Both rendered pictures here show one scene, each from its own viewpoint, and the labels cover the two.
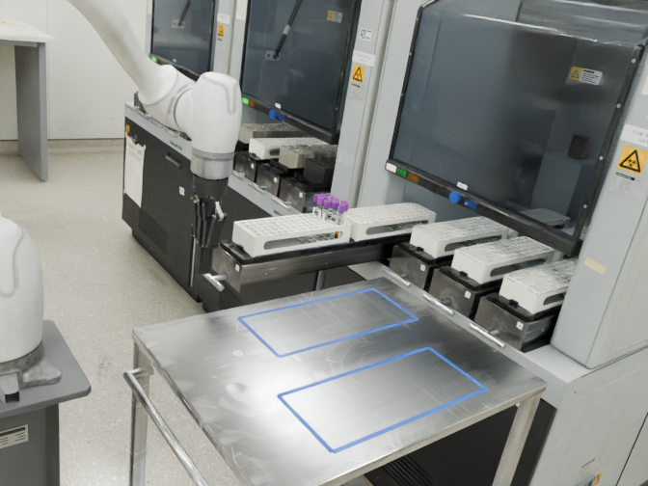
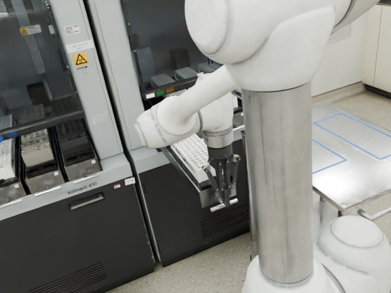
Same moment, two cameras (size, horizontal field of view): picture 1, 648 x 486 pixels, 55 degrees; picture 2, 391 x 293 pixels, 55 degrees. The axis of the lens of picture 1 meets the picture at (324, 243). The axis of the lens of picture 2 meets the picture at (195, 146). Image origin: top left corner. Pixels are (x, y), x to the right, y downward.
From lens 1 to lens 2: 1.56 m
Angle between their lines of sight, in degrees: 61
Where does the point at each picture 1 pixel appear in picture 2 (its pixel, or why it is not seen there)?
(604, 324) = not seen: hidden behind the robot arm
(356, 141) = (103, 101)
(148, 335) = (348, 202)
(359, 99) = (91, 75)
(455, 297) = (237, 120)
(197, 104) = (224, 99)
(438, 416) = (368, 124)
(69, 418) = not seen: outside the picture
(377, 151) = (127, 96)
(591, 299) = not seen: hidden behind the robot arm
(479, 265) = (234, 99)
